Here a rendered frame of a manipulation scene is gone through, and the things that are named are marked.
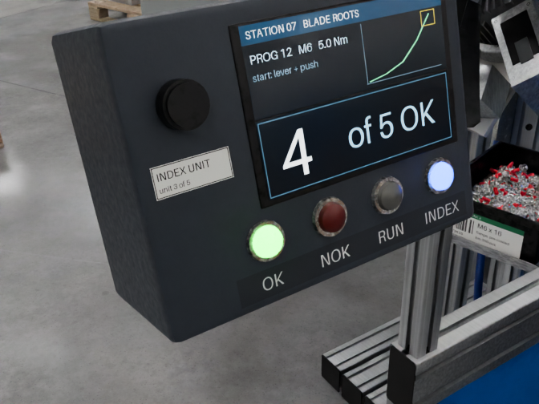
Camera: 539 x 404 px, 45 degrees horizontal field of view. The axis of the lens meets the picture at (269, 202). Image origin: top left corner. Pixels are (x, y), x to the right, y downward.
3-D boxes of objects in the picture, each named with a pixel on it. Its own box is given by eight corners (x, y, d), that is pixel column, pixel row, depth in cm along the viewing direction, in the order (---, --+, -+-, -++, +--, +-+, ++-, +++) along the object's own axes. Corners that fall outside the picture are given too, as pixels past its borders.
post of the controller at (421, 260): (417, 333, 71) (435, 171, 61) (438, 349, 69) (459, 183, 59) (397, 344, 70) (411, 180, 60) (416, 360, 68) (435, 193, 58)
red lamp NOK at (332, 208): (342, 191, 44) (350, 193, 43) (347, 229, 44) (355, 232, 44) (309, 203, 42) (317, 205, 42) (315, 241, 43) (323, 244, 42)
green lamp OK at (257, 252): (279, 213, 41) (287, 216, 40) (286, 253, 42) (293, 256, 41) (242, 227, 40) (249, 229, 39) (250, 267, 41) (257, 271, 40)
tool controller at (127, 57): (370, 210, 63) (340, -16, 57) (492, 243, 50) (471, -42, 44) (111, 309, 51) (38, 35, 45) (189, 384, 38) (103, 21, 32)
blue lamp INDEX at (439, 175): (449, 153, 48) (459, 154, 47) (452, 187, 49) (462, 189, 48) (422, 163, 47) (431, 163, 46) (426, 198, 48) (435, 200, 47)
